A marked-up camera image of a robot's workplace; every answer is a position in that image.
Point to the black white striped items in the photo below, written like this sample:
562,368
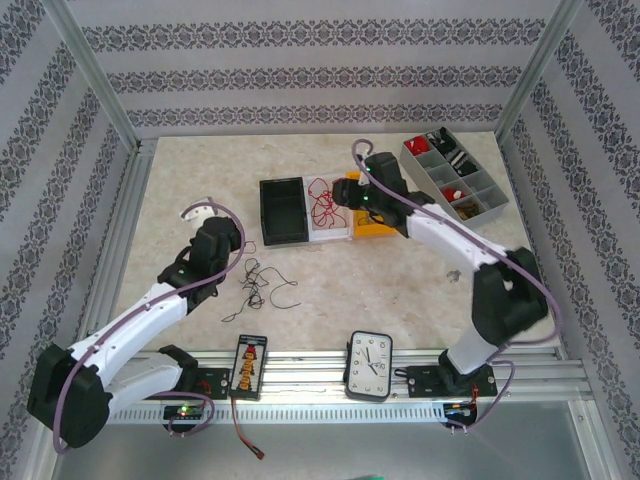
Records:
460,161

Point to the yellow plastic bin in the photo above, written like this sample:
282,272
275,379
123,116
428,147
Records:
372,234

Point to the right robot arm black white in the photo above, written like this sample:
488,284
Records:
450,235

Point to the brown small items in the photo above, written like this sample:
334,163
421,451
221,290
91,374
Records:
469,207

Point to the aluminium corner post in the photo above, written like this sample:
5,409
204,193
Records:
535,70
95,75

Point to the black small items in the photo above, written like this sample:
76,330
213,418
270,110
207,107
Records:
439,140

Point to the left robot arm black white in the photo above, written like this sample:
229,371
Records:
140,320

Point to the black plastic bin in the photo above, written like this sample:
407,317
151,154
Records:
282,212

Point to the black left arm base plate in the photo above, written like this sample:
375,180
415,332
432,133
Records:
215,382

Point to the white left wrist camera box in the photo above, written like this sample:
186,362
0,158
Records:
196,212

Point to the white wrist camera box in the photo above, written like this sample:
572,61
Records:
196,212
361,181

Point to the aluminium rail frame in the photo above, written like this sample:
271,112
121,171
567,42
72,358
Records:
310,377

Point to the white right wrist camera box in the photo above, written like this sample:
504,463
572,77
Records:
361,181

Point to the black white analog clock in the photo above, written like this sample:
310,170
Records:
369,366

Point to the red white small item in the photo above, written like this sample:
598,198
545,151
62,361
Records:
417,145
454,193

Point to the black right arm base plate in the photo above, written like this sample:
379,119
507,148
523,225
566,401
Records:
422,382

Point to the black terminal strip board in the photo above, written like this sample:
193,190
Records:
247,367

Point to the white plastic bin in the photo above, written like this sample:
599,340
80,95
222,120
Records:
335,232

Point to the grey compartment organizer tray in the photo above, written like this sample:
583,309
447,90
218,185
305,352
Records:
450,172

